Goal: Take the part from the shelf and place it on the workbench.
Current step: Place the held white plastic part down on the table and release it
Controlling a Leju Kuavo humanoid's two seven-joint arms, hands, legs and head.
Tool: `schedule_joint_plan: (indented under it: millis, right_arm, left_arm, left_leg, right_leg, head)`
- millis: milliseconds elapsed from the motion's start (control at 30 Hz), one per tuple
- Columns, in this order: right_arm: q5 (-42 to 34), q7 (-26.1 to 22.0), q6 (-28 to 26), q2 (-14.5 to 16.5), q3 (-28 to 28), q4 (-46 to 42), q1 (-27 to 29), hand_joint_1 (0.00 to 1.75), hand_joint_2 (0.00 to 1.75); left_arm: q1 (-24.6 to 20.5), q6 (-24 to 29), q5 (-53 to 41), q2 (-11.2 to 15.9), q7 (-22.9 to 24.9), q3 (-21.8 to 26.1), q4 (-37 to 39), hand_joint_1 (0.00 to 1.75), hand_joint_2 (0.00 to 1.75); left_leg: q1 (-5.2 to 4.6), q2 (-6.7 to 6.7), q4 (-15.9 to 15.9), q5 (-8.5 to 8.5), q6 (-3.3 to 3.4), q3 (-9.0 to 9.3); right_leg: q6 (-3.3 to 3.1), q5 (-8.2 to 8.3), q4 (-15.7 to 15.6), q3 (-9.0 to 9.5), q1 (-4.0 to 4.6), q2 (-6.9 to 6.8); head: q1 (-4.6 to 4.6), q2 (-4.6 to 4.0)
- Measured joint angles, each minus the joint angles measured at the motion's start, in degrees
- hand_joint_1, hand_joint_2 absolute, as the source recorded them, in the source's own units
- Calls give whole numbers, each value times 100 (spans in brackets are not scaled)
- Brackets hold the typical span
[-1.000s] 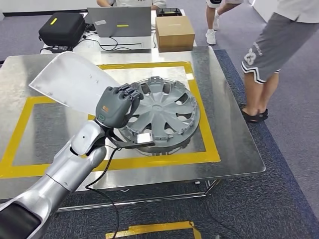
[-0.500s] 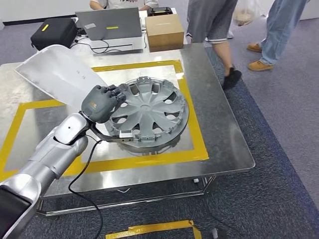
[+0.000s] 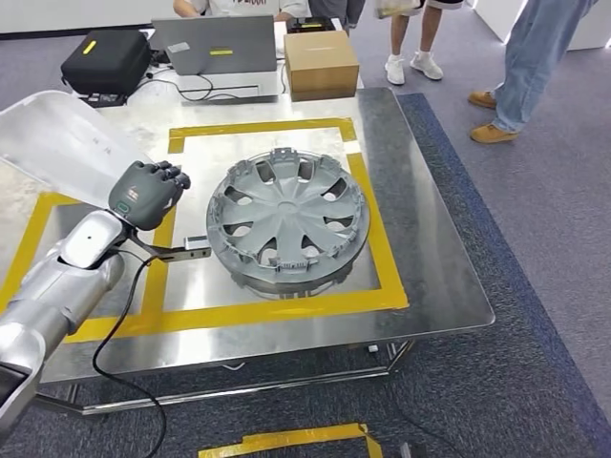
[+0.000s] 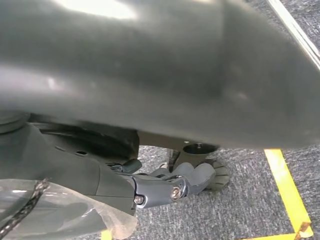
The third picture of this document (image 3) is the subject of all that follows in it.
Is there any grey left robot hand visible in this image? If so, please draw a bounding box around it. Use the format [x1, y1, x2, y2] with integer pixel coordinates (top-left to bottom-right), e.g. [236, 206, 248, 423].
[108, 160, 192, 232]

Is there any white plastic part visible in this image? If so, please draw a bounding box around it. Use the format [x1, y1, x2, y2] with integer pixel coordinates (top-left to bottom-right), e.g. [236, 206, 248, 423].
[0, 90, 155, 211]

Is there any stainless steel workbench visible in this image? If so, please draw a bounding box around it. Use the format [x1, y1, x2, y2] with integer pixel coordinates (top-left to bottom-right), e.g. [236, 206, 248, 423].
[0, 87, 496, 419]

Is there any black bag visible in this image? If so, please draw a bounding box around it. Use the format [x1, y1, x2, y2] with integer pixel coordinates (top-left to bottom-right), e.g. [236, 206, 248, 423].
[60, 29, 153, 100]

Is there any grey plastic wheel hubcap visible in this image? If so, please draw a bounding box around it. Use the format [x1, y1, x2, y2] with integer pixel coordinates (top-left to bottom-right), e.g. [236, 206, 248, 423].
[205, 147, 371, 300]

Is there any white table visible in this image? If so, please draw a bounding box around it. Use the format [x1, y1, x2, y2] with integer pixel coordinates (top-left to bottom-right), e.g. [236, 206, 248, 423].
[71, 17, 365, 108]

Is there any brown cardboard box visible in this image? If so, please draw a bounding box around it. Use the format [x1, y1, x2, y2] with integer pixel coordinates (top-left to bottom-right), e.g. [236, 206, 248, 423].
[284, 30, 360, 103]

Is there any black device yellow label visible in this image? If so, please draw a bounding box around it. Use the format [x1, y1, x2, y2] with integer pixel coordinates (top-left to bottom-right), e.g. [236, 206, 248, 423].
[285, 16, 338, 34]

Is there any yellow floor tape marking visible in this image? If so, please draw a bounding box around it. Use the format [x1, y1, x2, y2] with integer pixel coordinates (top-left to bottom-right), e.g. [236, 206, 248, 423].
[197, 422, 384, 458]

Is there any person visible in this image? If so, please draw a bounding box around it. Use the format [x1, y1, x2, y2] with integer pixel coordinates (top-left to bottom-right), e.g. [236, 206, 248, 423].
[307, 0, 367, 31]
[384, 0, 466, 87]
[467, 0, 600, 146]

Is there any clear plastic bag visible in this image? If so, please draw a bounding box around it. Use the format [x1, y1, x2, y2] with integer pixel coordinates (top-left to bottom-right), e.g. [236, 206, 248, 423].
[373, 0, 425, 20]

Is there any dark grey floor mat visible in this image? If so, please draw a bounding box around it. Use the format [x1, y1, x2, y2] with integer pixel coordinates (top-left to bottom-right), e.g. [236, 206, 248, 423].
[0, 93, 611, 458]

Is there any white display platform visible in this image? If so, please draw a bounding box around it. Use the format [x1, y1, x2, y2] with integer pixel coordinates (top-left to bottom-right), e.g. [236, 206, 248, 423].
[471, 0, 611, 53]

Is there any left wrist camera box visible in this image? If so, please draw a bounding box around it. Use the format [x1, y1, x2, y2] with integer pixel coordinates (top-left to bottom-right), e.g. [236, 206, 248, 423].
[128, 232, 212, 264]

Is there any black table cable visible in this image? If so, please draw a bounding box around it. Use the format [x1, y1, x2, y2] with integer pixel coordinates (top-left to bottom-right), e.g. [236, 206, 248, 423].
[133, 66, 249, 104]

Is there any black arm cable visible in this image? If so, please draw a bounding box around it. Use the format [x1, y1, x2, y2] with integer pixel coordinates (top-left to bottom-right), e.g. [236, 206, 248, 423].
[91, 249, 168, 458]

